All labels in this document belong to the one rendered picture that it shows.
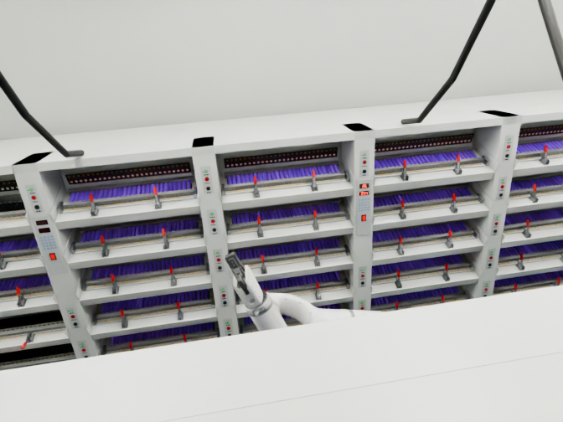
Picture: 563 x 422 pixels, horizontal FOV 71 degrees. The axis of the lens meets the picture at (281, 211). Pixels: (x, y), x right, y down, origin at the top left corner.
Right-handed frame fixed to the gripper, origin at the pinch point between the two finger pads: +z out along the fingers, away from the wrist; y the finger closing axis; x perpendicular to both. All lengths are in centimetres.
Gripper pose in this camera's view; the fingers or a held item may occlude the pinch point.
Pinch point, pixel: (232, 259)
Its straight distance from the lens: 116.0
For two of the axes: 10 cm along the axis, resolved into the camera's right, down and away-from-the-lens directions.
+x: 9.1, -4.2, -0.8
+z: -4.1, -8.3, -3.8
